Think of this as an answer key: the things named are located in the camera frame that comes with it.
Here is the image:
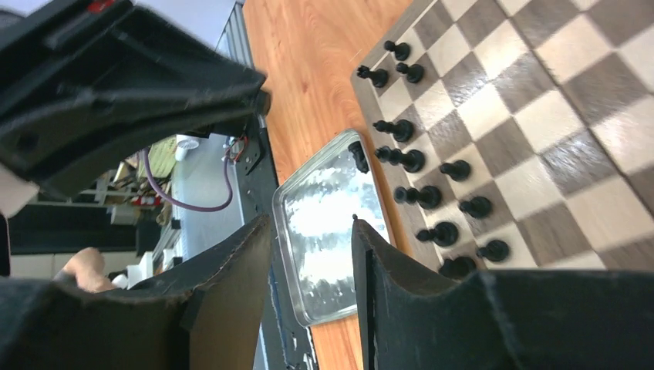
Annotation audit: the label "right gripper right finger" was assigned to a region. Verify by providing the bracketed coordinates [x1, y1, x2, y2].
[352, 219, 653, 369]

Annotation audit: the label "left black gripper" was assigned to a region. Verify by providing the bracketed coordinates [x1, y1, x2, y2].
[1, 1, 271, 197]

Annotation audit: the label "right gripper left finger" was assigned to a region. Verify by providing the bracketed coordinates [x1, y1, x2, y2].
[1, 214, 271, 369]

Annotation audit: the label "black chess piece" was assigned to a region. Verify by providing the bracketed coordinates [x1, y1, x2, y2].
[476, 239, 511, 263]
[439, 160, 471, 182]
[393, 186, 442, 210]
[459, 196, 493, 219]
[416, 221, 459, 247]
[373, 119, 414, 143]
[438, 255, 477, 280]

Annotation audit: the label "silver tray black pieces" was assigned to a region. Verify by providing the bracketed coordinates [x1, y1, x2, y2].
[272, 129, 389, 327]

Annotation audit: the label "wooden chessboard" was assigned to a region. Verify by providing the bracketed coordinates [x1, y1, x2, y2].
[351, 1, 653, 271]

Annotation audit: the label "black piece board corner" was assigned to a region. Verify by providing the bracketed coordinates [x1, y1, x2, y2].
[356, 65, 389, 89]

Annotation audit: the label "black pawn column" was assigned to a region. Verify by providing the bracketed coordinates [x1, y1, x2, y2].
[383, 40, 411, 62]

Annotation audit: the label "black pawn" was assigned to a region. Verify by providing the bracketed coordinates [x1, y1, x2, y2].
[374, 146, 426, 173]

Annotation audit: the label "black pawn second row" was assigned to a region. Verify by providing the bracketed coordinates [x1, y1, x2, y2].
[396, 62, 424, 84]

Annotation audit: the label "bystander hand in background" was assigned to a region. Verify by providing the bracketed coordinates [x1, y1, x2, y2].
[53, 247, 118, 293]

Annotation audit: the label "black knight in tray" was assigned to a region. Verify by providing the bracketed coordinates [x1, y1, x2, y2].
[348, 141, 369, 173]

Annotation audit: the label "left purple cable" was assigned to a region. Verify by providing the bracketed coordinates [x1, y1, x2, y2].
[142, 143, 236, 214]

